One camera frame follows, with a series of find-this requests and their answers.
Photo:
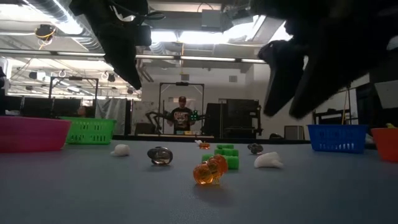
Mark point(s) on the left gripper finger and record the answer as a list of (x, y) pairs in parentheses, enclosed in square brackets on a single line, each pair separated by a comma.
[(127, 65)]

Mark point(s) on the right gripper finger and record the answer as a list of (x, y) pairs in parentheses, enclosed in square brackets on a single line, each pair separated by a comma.
[(335, 68), (286, 68)]

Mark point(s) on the small white ghost figure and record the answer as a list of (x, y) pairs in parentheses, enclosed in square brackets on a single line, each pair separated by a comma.
[(197, 142), (120, 150), (267, 161)]

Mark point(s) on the small dark translucent skull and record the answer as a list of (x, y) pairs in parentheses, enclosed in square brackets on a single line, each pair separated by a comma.
[(255, 149), (160, 156)]

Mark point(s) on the green block toy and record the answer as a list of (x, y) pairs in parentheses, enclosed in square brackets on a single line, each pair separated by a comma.
[(233, 162)]

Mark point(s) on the small orange translucent pumpkin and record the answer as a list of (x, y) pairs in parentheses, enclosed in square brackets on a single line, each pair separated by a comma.
[(204, 146)]

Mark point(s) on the background black robot arm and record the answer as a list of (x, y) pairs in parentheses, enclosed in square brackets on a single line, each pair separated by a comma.
[(154, 114), (194, 116)]

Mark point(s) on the long ceiling light tube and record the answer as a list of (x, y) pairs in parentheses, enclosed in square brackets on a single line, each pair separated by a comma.
[(208, 58), (252, 60), (155, 56)]

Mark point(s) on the black side desk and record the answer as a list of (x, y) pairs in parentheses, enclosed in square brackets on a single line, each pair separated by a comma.
[(329, 112)]

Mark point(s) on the yellow pole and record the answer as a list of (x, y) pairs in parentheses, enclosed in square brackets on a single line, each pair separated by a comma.
[(344, 115)]

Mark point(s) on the black cabinet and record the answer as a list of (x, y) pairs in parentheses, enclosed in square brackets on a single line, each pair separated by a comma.
[(367, 105)]

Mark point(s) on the grey cover sheet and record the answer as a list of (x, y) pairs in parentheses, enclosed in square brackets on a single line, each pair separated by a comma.
[(115, 113)]

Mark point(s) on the grey panel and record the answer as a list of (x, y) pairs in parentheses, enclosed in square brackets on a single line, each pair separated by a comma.
[(388, 93)]

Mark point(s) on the grey box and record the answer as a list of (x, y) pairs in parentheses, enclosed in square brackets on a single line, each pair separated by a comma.
[(294, 132)]

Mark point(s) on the person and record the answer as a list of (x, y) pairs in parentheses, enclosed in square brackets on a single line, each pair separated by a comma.
[(181, 118), (81, 111)]

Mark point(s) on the black chair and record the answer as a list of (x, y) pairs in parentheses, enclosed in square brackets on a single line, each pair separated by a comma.
[(144, 128)]

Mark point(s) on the blue plastic basket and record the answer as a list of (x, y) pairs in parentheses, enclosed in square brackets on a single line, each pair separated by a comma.
[(337, 138)]

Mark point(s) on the black monitor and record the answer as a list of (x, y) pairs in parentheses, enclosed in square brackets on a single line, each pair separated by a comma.
[(37, 107), (66, 108)]

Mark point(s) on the green plastic basket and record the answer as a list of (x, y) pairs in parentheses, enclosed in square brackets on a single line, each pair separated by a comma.
[(90, 130)]

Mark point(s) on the background wooden table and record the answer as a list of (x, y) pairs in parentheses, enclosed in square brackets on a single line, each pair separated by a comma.
[(155, 135)]

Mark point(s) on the grey ceiling unit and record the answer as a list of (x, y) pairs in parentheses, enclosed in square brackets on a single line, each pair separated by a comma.
[(211, 20)]

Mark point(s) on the orange plastic bowl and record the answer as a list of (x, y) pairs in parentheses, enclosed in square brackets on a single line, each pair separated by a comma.
[(387, 143)]

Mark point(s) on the pink plastic bowl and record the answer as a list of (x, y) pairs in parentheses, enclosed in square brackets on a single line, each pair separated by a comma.
[(31, 133)]

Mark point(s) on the grey-blue table mat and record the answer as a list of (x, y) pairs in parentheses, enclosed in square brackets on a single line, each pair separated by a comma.
[(93, 193)]

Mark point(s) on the large orange translucent toy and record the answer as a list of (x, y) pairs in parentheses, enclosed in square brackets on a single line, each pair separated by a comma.
[(203, 175)]

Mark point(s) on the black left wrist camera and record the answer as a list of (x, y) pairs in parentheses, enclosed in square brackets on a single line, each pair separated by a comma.
[(143, 35)]

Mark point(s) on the black gantry frame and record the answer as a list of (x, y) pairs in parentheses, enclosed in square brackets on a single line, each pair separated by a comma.
[(182, 83)]

